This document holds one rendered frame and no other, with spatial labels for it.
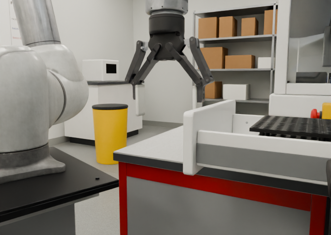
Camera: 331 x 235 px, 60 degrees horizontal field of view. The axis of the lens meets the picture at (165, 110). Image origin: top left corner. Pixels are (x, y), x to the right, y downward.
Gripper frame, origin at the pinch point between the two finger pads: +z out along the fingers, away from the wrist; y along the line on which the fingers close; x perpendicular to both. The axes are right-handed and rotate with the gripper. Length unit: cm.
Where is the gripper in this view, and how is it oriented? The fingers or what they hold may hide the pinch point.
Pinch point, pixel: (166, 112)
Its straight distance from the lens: 62.3
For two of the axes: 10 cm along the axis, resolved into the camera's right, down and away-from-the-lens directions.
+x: 4.6, -1.1, 8.8
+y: 8.9, 0.5, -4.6
